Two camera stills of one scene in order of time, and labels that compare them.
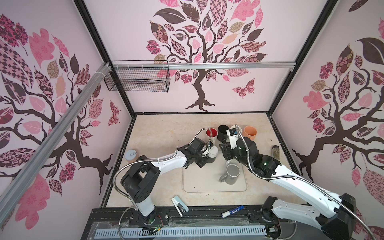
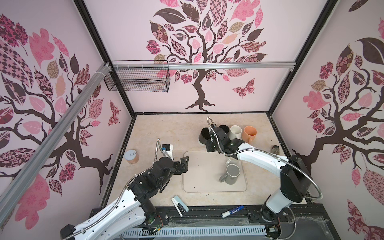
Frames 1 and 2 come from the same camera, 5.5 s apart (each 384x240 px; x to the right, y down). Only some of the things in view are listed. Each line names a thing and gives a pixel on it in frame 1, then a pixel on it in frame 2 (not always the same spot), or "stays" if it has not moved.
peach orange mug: (250, 132) stays
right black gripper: (226, 150) to (208, 146)
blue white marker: (231, 211) stays
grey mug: (232, 172) stays
